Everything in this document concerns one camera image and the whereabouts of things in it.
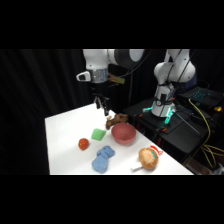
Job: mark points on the blue plush toy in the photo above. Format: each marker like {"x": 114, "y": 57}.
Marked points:
{"x": 103, "y": 159}

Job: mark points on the pink bowl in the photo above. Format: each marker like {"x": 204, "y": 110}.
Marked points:
{"x": 123, "y": 133}

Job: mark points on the red ball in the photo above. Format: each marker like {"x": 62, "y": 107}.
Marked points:
{"x": 83, "y": 144}

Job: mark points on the black laptop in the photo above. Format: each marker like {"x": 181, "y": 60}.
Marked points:
{"x": 201, "y": 95}

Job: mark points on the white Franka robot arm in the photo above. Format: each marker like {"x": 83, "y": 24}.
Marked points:
{"x": 173, "y": 70}

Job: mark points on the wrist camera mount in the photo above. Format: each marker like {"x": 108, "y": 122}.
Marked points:
{"x": 115, "y": 79}

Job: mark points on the black robot stand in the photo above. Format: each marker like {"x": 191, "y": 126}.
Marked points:
{"x": 173, "y": 131}

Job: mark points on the brown plush toy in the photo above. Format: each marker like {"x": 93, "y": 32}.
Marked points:
{"x": 116, "y": 120}

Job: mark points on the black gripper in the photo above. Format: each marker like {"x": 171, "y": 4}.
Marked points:
{"x": 99, "y": 89}

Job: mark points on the green block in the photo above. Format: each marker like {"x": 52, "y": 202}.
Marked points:
{"x": 98, "y": 134}

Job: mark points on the orange round plush toy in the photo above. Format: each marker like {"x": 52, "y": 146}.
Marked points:
{"x": 148, "y": 158}

